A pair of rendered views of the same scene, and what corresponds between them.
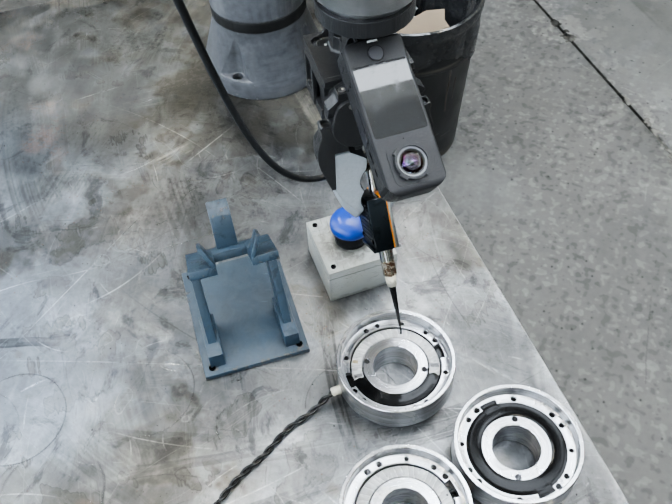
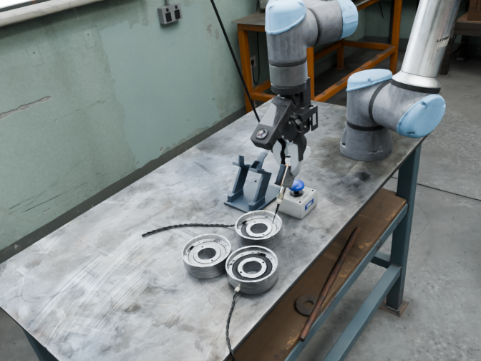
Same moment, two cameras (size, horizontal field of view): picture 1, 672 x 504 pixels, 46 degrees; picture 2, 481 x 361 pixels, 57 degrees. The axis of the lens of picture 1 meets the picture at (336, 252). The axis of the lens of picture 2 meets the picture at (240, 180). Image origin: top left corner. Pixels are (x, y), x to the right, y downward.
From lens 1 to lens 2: 0.71 m
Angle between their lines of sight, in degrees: 47
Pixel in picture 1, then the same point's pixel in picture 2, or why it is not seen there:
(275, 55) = (356, 140)
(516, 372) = (292, 263)
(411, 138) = (268, 127)
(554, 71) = not seen: outside the picture
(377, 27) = (277, 89)
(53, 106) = not seen: hidden behind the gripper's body
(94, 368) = (209, 184)
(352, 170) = (277, 147)
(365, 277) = (289, 208)
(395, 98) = (274, 115)
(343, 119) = not seen: hidden behind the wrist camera
